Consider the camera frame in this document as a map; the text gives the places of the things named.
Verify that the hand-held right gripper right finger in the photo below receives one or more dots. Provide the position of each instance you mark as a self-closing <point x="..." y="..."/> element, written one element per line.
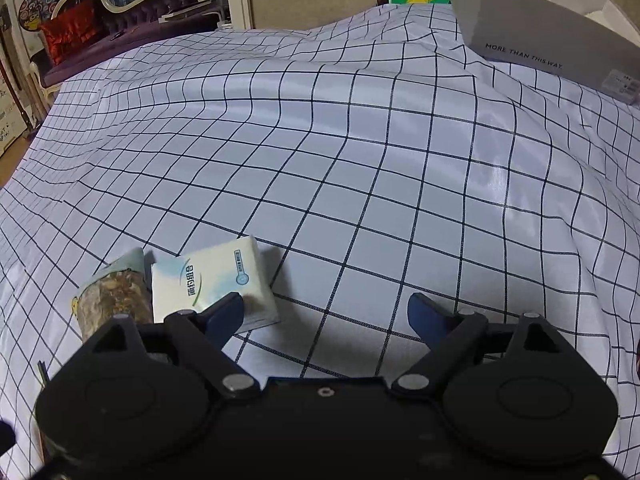
<point x="425" y="315"/>

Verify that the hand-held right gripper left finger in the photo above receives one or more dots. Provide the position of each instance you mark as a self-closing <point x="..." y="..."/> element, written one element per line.
<point x="225" y="312"/>

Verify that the white and blue tissue pack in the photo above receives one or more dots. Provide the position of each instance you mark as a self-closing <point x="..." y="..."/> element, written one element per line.
<point x="200" y="280"/>

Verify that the grey cardboard box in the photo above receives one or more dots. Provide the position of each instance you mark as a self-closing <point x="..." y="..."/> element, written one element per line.
<point x="525" y="20"/>

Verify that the mottled brown soft roll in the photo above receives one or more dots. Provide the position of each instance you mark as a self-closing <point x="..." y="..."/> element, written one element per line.
<point x="115" y="297"/>

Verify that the light blue printed sock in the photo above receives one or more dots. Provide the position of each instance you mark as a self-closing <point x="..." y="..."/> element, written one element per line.
<point x="125" y="260"/>

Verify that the white checked bedsheet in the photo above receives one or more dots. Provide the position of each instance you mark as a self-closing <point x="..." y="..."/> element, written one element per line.
<point x="375" y="160"/>

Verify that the white box with drawings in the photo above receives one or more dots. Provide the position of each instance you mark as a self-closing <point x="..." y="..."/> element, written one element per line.
<point x="7" y="110"/>

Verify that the purple chaise sofa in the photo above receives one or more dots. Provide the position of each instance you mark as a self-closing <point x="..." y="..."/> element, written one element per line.
<point x="150" y="15"/>

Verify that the red satin cushion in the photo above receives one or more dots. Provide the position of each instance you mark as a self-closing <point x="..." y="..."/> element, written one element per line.
<point x="67" y="32"/>

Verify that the round printed hand fan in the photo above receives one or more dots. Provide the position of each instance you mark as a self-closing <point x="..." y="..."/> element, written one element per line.
<point x="37" y="10"/>

